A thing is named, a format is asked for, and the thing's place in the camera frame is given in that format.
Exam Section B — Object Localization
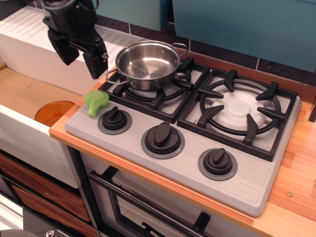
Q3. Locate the black right burner grate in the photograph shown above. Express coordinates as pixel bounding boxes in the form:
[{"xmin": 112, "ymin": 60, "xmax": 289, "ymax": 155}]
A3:
[{"xmin": 177, "ymin": 69, "xmax": 301, "ymax": 161}]

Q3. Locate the upper wood drawer front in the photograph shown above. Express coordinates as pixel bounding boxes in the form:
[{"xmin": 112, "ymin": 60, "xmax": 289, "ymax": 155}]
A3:
[{"xmin": 0, "ymin": 151, "xmax": 90, "ymax": 221}]

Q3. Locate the black middle stove knob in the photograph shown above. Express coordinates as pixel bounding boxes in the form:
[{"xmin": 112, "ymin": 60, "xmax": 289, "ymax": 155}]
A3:
[{"xmin": 141, "ymin": 122, "xmax": 185, "ymax": 159}]

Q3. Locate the black right stove knob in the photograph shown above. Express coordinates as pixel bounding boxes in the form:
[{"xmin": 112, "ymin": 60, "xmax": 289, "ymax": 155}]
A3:
[{"xmin": 198, "ymin": 148, "xmax": 237, "ymax": 181}]

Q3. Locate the black left stove knob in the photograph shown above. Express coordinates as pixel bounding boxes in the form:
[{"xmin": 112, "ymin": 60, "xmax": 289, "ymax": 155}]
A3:
[{"xmin": 98, "ymin": 106, "xmax": 132, "ymax": 135}]

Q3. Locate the wood drawer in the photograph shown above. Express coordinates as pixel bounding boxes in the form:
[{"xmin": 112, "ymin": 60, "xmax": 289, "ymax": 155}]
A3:
[
  {"xmin": 12, "ymin": 185, "xmax": 98, "ymax": 237},
  {"xmin": 0, "ymin": 151, "xmax": 90, "ymax": 221}
]

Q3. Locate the brass countertop screw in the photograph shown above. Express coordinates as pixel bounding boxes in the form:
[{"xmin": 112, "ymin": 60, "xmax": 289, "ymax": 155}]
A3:
[{"xmin": 286, "ymin": 191, "xmax": 293, "ymax": 198}]

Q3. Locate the white toy sink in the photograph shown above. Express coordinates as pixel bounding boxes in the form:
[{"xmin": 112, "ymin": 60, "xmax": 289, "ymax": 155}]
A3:
[{"xmin": 0, "ymin": 5, "xmax": 144, "ymax": 189}]

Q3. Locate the orange sink drain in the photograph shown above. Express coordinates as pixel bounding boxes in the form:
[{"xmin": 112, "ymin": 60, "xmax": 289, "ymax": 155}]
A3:
[{"xmin": 35, "ymin": 101, "xmax": 74, "ymax": 127}]

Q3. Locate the stainless steel pot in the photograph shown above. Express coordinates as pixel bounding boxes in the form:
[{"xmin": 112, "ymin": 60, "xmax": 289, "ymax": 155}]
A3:
[{"xmin": 106, "ymin": 40, "xmax": 188, "ymax": 91}]

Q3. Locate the lower wood drawer front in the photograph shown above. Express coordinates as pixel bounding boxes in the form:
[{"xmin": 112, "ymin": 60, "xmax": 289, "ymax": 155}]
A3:
[{"xmin": 12, "ymin": 185, "xmax": 98, "ymax": 237}]

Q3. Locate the black stove knob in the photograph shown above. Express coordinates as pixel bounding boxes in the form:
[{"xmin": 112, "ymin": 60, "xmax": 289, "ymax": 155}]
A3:
[
  {"xmin": 98, "ymin": 106, "xmax": 132, "ymax": 135},
  {"xmin": 141, "ymin": 122, "xmax": 185, "ymax": 159},
  {"xmin": 198, "ymin": 148, "xmax": 237, "ymax": 181}
]

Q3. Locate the teal wall cabinet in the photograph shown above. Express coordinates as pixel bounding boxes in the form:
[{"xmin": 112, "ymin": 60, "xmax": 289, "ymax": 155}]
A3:
[
  {"xmin": 172, "ymin": 0, "xmax": 316, "ymax": 72},
  {"xmin": 96, "ymin": 0, "xmax": 169, "ymax": 31}
]

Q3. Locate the black left burner grate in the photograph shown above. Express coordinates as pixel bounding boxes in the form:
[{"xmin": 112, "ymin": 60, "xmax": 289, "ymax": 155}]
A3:
[{"xmin": 99, "ymin": 57, "xmax": 210, "ymax": 123}]

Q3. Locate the grey toy stove top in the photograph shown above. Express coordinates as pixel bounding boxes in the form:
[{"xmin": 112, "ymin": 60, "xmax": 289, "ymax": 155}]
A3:
[{"xmin": 65, "ymin": 69, "xmax": 301, "ymax": 216}]

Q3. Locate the teal left wall cabinet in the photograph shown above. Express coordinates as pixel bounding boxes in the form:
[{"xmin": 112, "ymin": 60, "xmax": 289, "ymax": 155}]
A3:
[{"xmin": 96, "ymin": 0, "xmax": 169, "ymax": 31}]

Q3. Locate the teal right wall cabinet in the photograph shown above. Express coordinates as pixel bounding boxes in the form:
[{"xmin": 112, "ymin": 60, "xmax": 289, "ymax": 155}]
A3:
[{"xmin": 172, "ymin": 0, "xmax": 316, "ymax": 72}]

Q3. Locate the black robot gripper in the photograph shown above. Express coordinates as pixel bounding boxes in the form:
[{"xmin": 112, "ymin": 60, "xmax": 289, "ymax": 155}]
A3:
[{"xmin": 41, "ymin": 0, "xmax": 108, "ymax": 79}]

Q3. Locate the oven door with handle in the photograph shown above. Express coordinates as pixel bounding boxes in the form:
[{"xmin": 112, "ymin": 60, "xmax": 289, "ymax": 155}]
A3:
[{"xmin": 88, "ymin": 166, "xmax": 250, "ymax": 237}]

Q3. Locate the black burner grate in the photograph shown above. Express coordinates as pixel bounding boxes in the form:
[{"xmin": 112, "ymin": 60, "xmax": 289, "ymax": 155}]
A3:
[
  {"xmin": 99, "ymin": 57, "xmax": 210, "ymax": 123},
  {"xmin": 177, "ymin": 69, "xmax": 301, "ymax": 161}
]

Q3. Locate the green toy cauliflower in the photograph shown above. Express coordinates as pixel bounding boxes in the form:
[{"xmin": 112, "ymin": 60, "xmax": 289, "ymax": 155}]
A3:
[{"xmin": 83, "ymin": 90, "xmax": 110, "ymax": 117}]

